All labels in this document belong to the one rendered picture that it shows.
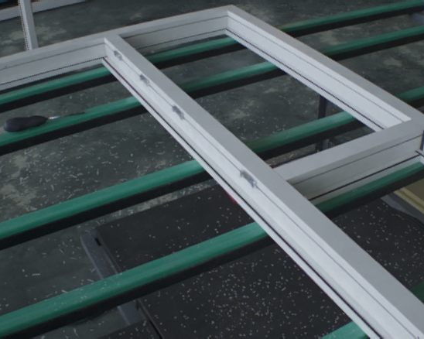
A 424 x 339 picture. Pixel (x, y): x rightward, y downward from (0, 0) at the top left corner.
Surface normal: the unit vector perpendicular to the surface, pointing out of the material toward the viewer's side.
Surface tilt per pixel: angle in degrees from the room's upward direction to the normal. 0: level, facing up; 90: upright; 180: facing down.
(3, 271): 0
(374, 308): 90
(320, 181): 90
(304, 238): 90
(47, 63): 90
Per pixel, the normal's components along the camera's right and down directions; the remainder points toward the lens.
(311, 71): -0.87, 0.29
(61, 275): -0.01, -0.83
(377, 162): 0.50, 0.48
